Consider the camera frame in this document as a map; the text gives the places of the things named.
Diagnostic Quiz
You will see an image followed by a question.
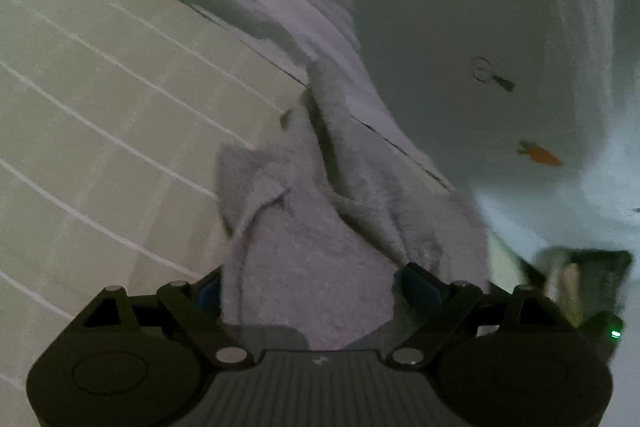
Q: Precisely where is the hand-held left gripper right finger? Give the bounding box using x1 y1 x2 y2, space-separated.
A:
385 262 559 368

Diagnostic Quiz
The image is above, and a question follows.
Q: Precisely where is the grey hoodie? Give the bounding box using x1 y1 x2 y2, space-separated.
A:
215 59 493 353

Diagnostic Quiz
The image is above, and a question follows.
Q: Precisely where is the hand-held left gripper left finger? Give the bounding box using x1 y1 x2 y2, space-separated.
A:
77 268 253 367

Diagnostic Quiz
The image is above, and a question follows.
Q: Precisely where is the light blue carrot print quilt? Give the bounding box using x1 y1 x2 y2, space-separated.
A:
65 0 640 260

